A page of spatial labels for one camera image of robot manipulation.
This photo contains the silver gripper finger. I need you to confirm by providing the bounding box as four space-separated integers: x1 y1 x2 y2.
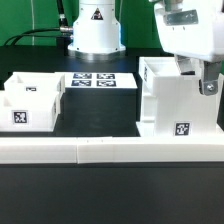
200 61 221 96
174 55 200 75

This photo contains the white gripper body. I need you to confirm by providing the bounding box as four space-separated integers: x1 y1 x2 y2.
149 0 224 62

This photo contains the white drawer box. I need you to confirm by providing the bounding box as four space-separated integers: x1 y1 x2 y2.
0 91 60 132
4 72 65 97

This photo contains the white drawer cabinet frame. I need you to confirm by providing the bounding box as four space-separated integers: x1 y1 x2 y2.
137 57 221 137

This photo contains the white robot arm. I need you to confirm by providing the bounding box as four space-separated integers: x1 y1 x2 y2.
68 0 224 96

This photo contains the white fiducial marker sheet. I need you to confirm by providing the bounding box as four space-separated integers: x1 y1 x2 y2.
60 72 137 89

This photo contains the white L-shaped fence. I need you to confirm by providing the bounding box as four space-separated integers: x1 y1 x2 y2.
0 135 224 164

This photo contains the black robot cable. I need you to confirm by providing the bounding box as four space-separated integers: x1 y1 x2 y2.
3 0 74 47

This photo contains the white front drawer box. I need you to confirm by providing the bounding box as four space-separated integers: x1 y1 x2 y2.
0 91 60 132

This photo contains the white rear drawer box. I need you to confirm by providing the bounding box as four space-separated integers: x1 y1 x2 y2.
4 72 65 97

